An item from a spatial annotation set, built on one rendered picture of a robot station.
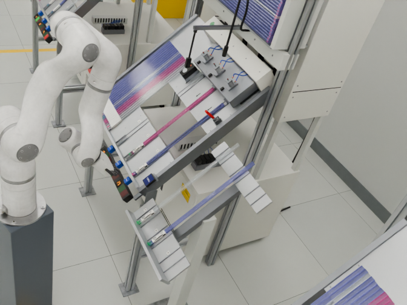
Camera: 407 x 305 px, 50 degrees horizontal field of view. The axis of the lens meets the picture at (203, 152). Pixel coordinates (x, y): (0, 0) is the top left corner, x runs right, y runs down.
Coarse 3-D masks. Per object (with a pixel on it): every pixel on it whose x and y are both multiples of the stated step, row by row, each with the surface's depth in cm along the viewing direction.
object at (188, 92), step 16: (192, 32) 222; (176, 48) 222; (192, 48) 217; (176, 80) 211; (192, 80) 206; (208, 80) 202; (192, 96) 202; (208, 96) 197; (192, 112) 197; (224, 112) 189; (208, 128) 189
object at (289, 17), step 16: (288, 0) 156; (304, 0) 158; (320, 0) 161; (288, 16) 159; (288, 32) 164; (272, 48) 167; (176, 144) 230; (192, 144) 232; (208, 160) 221; (144, 256) 215
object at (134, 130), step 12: (132, 120) 211; (144, 120) 207; (120, 132) 211; (132, 132) 207; (144, 132) 204; (120, 144) 207; (132, 144) 204; (156, 144) 197; (132, 156) 200; (144, 156) 197; (168, 156) 191; (132, 168) 197; (156, 168) 191
